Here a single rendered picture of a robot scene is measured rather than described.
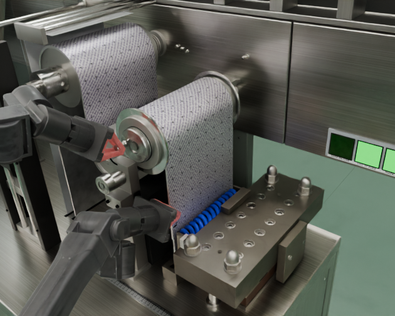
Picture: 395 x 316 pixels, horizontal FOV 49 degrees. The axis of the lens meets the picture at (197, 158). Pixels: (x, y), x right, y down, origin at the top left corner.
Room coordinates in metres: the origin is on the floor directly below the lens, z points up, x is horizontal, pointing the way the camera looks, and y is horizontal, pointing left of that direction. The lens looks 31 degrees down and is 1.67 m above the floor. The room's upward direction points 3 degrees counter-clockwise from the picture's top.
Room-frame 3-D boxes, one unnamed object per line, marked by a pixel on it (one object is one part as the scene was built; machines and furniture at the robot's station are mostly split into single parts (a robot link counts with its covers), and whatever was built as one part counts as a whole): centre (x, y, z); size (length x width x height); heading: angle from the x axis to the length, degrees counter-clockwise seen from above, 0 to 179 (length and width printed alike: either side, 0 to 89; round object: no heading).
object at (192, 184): (0.82, -0.01, 1.11); 0.23 x 0.01 x 0.18; 140
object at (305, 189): (0.87, -0.26, 1.05); 0.04 x 0.04 x 0.04
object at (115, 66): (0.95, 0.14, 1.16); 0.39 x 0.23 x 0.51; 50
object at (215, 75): (0.96, -0.05, 1.25); 0.15 x 0.01 x 0.15; 50
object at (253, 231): (0.78, -0.13, 1.00); 0.40 x 0.16 x 0.06; 140
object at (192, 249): (0.68, 0.02, 1.05); 0.04 x 0.04 x 0.04
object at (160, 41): (1.15, 0.12, 1.33); 0.07 x 0.07 x 0.07; 50
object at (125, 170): (0.76, 0.17, 1.05); 0.06 x 0.05 x 0.31; 140
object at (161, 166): (0.77, 0.11, 1.25); 0.15 x 0.01 x 0.15; 50
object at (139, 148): (0.76, 0.12, 1.25); 0.07 x 0.02 x 0.07; 50
